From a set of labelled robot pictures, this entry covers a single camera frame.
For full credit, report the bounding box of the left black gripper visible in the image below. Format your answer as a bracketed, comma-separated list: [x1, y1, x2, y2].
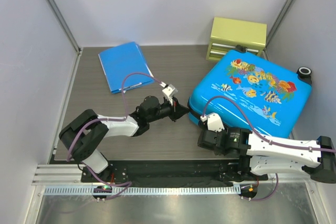
[148, 96, 189, 123]

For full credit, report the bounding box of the blue suitcase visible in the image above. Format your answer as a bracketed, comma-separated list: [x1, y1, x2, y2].
[188, 48, 312, 138]

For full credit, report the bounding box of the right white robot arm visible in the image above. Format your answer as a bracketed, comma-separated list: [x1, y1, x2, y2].
[197, 113, 335, 184]

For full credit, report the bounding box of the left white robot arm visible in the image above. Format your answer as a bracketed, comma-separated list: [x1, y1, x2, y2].
[59, 84, 189, 182]

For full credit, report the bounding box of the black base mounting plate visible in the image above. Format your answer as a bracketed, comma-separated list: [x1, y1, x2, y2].
[78, 159, 268, 185]

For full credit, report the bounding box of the blue file folder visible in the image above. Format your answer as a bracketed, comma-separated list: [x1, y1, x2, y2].
[98, 42, 154, 93]

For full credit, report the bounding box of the olive green drawer box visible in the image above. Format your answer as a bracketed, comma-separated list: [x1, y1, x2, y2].
[206, 17, 267, 61]

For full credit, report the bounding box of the white slotted cable duct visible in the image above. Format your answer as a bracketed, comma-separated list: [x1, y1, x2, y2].
[44, 185, 241, 196]

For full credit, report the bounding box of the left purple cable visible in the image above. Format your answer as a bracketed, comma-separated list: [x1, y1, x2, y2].
[66, 72, 166, 214]

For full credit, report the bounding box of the left aluminium frame post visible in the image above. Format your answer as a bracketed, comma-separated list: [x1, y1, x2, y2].
[46, 0, 82, 55]

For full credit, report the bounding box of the aluminium frame post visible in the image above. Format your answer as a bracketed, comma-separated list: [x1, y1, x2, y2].
[265, 0, 296, 48]
[46, 0, 82, 55]

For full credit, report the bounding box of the right aluminium frame post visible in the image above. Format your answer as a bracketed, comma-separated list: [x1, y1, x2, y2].
[265, 0, 296, 48]

